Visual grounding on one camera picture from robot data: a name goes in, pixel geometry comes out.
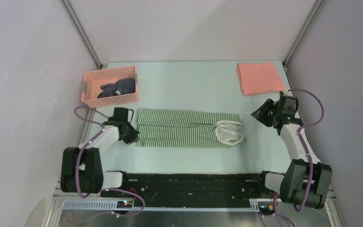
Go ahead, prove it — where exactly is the small circuit board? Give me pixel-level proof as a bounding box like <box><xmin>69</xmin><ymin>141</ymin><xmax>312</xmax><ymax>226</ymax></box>
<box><xmin>259</xmin><ymin>205</ymin><xmax>275</xmax><ymax>213</ymax></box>
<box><xmin>116</xmin><ymin>200</ymin><xmax>133</xmax><ymax>209</ymax></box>

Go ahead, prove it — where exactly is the dark navy garment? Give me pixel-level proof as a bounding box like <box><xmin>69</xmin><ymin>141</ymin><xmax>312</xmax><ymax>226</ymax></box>
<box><xmin>98</xmin><ymin>78</ymin><xmax>136</xmax><ymax>98</ymax></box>

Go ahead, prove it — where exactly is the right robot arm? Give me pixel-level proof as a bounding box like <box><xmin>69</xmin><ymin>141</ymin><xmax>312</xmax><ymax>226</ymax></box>
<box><xmin>251</xmin><ymin>91</ymin><xmax>332</xmax><ymax>210</ymax></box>

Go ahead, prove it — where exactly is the right aluminium corner post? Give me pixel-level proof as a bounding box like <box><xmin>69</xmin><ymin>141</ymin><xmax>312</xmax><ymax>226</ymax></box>
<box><xmin>283</xmin><ymin>0</ymin><xmax>327</xmax><ymax>69</ymax></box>

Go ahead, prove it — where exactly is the pink plastic laundry basket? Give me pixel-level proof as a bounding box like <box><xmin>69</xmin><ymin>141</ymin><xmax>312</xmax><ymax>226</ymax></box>
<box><xmin>81</xmin><ymin>66</ymin><xmax>138</xmax><ymax>108</ymax></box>

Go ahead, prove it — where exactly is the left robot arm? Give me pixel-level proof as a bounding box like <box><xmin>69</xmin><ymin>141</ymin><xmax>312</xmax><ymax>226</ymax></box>
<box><xmin>60</xmin><ymin>107</ymin><xmax>139</xmax><ymax>198</ymax></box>

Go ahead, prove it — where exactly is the left small circuit board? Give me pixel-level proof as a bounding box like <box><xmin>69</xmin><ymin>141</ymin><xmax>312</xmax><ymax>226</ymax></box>
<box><xmin>116</xmin><ymin>200</ymin><xmax>133</xmax><ymax>209</ymax></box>

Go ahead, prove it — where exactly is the green white striped garment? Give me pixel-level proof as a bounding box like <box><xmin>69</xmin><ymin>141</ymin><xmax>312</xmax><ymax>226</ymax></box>
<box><xmin>137</xmin><ymin>109</ymin><xmax>247</xmax><ymax>148</ymax></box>

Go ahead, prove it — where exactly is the aluminium toothed cable duct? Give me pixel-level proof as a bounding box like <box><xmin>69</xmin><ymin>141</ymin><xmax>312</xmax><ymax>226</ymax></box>
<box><xmin>62</xmin><ymin>200</ymin><xmax>259</xmax><ymax>212</ymax></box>

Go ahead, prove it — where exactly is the salmon pink t-shirt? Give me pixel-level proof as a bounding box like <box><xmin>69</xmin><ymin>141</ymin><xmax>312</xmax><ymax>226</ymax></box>
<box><xmin>236</xmin><ymin>62</ymin><xmax>285</xmax><ymax>96</ymax></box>

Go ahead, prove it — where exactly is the aluminium corner post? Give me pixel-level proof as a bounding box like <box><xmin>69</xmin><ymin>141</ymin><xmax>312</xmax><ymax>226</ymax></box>
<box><xmin>60</xmin><ymin>0</ymin><xmax>103</xmax><ymax>70</ymax></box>
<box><xmin>283</xmin><ymin>0</ymin><xmax>327</xmax><ymax>69</ymax></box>

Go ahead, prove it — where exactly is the right small circuit board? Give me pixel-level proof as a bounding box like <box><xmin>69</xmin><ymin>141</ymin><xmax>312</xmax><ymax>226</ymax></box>
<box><xmin>259</xmin><ymin>205</ymin><xmax>275</xmax><ymax>213</ymax></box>

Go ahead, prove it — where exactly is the left aluminium corner post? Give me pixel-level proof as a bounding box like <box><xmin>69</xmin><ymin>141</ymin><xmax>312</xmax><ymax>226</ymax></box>
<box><xmin>60</xmin><ymin>0</ymin><xmax>103</xmax><ymax>70</ymax></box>

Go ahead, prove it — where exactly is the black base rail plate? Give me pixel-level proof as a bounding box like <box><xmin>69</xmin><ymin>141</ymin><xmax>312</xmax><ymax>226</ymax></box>
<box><xmin>100</xmin><ymin>173</ymin><xmax>274</xmax><ymax>208</ymax></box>

